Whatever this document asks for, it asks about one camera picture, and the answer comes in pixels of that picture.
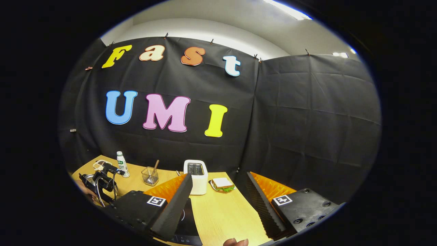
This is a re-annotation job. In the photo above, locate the black induction cooktop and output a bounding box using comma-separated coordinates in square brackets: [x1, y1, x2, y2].
[171, 197, 203, 246]

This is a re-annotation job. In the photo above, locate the white toaster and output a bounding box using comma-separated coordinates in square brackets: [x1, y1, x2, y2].
[183, 160, 208, 195]

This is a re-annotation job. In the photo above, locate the metal wire basket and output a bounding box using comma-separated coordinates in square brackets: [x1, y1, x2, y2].
[141, 166, 159, 186]

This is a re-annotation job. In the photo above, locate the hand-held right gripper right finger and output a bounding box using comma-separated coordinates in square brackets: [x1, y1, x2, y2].
[246, 172, 346, 240]

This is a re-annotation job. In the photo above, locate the small white plate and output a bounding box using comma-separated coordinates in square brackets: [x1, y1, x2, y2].
[209, 179, 236, 193]

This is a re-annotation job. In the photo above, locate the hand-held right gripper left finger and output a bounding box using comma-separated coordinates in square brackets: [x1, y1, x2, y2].
[102, 174, 193, 241]

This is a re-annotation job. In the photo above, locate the white plastic drink bottle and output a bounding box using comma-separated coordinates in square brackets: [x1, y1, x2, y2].
[116, 151, 130, 178]

